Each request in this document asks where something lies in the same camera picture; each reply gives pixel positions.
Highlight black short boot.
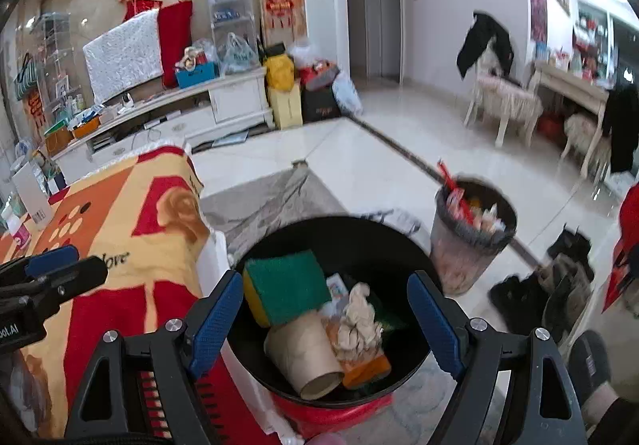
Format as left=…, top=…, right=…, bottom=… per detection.
left=546, top=225, right=595, bottom=261

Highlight lined waste basket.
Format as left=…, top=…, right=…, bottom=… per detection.
left=429, top=175, right=518, bottom=296

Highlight cat print round stool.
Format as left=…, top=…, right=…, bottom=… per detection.
left=357, top=208, right=423, bottom=236

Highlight beige paper bag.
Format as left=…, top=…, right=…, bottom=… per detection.
left=267, top=83, right=304, bottom=129

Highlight black paper bag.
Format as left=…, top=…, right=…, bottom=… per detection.
left=301, top=85, right=343, bottom=123

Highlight dark jacket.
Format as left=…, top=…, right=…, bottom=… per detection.
left=456, top=12, right=515, bottom=79

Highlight yellow bag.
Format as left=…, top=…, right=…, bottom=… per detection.
left=264, top=54, right=296, bottom=90

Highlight red plastic stool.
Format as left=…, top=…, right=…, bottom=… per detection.
left=272, top=392, right=395, bottom=438

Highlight beige paper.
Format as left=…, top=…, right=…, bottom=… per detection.
left=334, top=282, right=383, bottom=363

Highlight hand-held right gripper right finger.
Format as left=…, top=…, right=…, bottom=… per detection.
left=407, top=270, right=590, bottom=445

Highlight white TV cabinet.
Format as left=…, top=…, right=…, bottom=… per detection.
left=50, top=66, right=275, bottom=171

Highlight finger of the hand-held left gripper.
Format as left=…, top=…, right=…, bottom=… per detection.
left=25, top=245, right=79, bottom=278
left=29, top=255, right=109, bottom=306

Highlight white dining chair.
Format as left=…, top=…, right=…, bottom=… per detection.
left=463, top=48, right=544, bottom=149

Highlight long red wrapper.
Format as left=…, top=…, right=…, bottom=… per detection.
left=437, top=160, right=475, bottom=226

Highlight red gift bag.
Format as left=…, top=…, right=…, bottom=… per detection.
left=298, top=60, right=340, bottom=91

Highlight red cloth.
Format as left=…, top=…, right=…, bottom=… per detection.
left=122, top=0, right=194, bottom=89

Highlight grey slipper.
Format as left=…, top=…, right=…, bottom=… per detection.
left=569, top=330, right=612, bottom=391

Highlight black fleece shoe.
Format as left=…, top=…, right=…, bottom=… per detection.
left=489, top=272, right=547, bottom=336

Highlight orange box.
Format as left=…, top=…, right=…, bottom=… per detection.
left=72, top=118, right=103, bottom=139

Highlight blue basket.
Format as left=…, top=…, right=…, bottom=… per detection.
left=176, top=62, right=220, bottom=89

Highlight green yellow sponge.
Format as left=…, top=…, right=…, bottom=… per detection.
left=243, top=249, right=333, bottom=328

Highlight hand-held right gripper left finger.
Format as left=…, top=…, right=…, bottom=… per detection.
left=65, top=269, right=244, bottom=445

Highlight white cushioned chair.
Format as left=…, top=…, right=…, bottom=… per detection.
left=559, top=113, right=612, bottom=181

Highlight brown box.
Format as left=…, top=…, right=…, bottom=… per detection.
left=45, top=128, right=75, bottom=156

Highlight clear plastic shopping bag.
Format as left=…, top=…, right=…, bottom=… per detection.
left=220, top=32, right=260, bottom=75

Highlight red fabric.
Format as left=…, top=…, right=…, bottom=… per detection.
left=601, top=185, right=639, bottom=316

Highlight black round bin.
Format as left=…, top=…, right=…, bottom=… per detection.
left=227, top=215, right=443, bottom=410

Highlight small red hanging decoration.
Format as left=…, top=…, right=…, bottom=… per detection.
left=25, top=90, right=46, bottom=126

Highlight striped tote bag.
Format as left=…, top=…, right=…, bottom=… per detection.
left=14, top=53, right=41, bottom=101

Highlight white plastic bag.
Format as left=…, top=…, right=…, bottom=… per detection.
left=332, top=70, right=364, bottom=115

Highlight brown cardboard tube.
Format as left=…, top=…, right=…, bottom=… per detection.
left=264, top=311, right=346, bottom=401

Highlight glass display cabinet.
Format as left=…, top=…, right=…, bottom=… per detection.
left=572, top=0, right=620, bottom=81

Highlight white cloth covered TV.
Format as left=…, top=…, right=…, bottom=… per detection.
left=82, top=8, right=165, bottom=103

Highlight grey boot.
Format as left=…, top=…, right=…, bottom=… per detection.
left=549, top=252, right=595, bottom=321
left=542, top=270, right=575, bottom=341

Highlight tall white box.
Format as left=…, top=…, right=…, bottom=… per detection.
left=11, top=160, right=53, bottom=226

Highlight grey rug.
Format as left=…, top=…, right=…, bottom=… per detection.
left=200, top=165, right=350, bottom=246

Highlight white dining table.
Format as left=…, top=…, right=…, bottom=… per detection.
left=534, top=60, right=617, bottom=176

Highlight black coat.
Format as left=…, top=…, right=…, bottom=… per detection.
left=601, top=85, right=639, bottom=173

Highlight orange snack packet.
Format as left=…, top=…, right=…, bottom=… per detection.
left=322, top=315, right=393, bottom=388

